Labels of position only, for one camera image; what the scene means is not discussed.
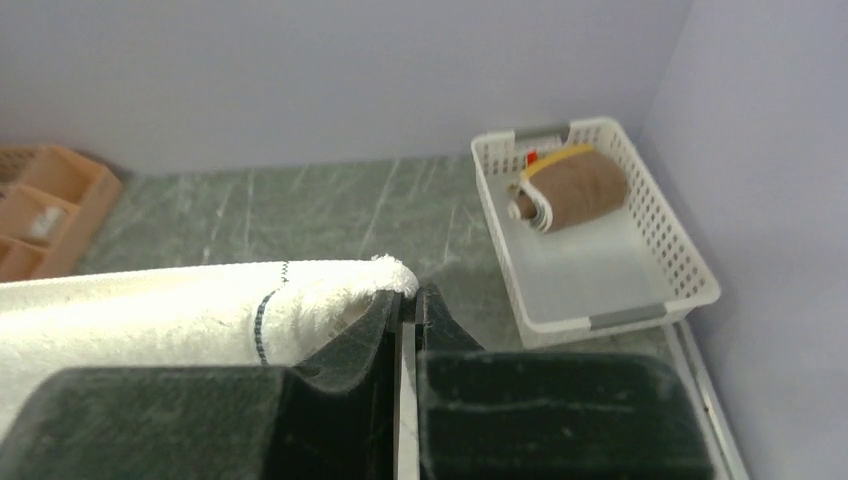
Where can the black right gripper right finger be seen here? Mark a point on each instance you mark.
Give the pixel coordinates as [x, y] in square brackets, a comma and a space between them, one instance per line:
[546, 414]

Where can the white plastic basket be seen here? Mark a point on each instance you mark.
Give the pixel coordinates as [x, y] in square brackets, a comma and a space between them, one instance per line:
[633, 269]

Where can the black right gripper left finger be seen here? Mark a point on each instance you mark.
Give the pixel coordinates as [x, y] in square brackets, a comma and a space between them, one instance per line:
[332, 415]

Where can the orange plastic file rack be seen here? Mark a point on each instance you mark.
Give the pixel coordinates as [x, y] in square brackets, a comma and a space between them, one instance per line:
[53, 201]

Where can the white towel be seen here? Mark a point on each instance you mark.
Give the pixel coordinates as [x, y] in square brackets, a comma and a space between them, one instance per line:
[274, 313]

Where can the yellow brown bear towel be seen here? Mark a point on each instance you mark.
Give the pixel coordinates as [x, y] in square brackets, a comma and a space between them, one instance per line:
[568, 187]

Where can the aluminium frame rail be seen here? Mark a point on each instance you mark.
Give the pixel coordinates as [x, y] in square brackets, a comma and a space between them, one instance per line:
[721, 444]

